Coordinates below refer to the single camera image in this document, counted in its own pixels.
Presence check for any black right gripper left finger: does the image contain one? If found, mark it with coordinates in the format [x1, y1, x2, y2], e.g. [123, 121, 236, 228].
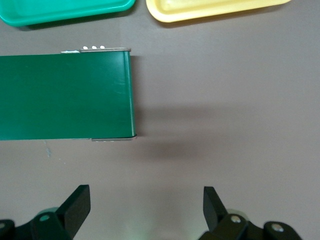
[0, 184, 91, 240]

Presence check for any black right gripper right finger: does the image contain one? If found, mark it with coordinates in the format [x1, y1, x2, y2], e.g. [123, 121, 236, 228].
[198, 186, 303, 240]

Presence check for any green conveyor belt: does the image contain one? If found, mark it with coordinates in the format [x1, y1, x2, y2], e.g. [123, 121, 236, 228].
[0, 46, 138, 143]

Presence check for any green plastic tray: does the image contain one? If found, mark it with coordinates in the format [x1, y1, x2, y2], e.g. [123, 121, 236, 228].
[0, 0, 137, 28]

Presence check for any yellow plastic tray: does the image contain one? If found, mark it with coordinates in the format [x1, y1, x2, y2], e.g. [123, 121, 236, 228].
[145, 0, 293, 24]

